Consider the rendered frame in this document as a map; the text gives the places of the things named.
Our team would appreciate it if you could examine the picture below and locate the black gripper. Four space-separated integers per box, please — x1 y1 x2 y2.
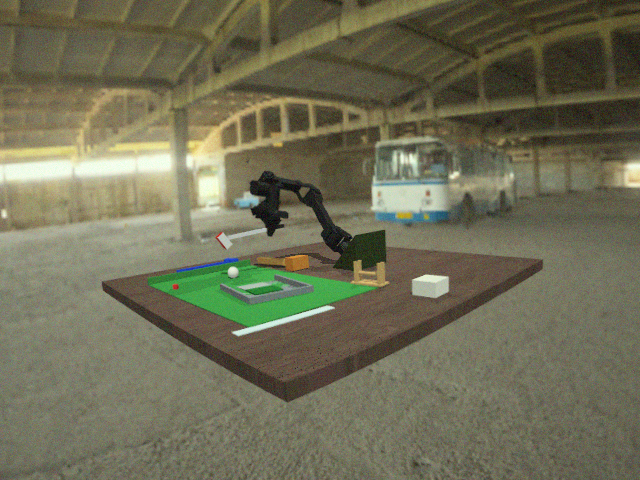
255 197 288 236

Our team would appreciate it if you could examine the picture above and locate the white cube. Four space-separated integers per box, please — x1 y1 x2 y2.
412 275 449 298

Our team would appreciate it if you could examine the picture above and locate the green flat mat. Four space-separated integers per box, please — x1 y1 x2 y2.
148 266 378 327

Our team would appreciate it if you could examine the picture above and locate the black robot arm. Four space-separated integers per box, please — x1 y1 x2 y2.
249 171 352 255

